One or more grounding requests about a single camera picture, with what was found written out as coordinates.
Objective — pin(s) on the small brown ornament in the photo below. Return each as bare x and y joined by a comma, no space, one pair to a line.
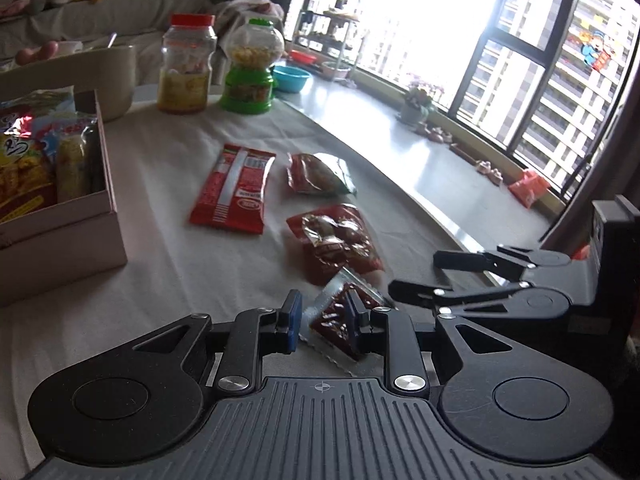
435,135
490,171

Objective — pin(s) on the blue and red snack packet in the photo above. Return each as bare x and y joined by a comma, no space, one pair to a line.
62,127

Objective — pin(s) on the glossy dark red packet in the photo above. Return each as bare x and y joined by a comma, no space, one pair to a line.
335,240

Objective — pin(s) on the grey window sill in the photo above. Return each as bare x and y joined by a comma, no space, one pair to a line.
400,170

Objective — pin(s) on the dark slim packet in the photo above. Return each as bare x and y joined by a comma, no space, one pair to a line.
95,160

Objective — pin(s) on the red and green packet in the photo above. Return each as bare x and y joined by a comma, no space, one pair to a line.
315,175

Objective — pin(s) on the crumpled patterned cloth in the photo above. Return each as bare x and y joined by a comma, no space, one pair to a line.
250,10

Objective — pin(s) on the small dark red packet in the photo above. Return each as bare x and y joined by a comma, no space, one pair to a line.
332,316

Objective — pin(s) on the red-lid plastic jar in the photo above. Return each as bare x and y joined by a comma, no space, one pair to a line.
182,85

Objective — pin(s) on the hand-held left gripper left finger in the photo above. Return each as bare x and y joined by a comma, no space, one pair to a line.
295,325

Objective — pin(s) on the cartoon window sticker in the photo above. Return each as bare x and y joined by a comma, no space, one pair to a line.
595,51

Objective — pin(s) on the pink rounded object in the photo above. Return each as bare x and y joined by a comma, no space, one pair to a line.
35,53

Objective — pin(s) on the yellow and red snack packet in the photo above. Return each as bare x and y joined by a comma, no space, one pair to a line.
20,175

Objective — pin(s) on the long red snack packet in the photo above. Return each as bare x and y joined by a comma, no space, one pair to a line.
230,190

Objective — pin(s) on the grey pot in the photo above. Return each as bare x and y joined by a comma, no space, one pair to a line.
334,68

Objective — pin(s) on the pink cardboard box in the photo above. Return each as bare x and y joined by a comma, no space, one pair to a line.
60,240

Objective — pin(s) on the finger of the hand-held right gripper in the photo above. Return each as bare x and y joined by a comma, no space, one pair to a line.
465,260
425,294

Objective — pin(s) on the clear noodle packet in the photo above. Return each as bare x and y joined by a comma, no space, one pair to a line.
72,170

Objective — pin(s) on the green candy jar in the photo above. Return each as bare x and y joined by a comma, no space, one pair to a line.
247,95

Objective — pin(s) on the metal storage rack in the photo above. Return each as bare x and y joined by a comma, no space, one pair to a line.
325,25

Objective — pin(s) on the red plastic bag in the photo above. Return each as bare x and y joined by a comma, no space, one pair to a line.
527,188

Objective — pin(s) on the black window frame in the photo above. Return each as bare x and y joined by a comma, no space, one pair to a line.
559,20

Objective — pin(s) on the blue plastic basin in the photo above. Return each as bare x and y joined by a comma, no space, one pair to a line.
291,79

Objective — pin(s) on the potted succulent plant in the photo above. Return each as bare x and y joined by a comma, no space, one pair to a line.
417,107

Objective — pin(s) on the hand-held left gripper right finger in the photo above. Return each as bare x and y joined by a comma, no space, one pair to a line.
354,330

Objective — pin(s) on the red plastic basin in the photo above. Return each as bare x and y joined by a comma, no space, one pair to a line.
302,57

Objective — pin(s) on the beige sofa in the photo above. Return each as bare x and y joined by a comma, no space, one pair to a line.
125,15

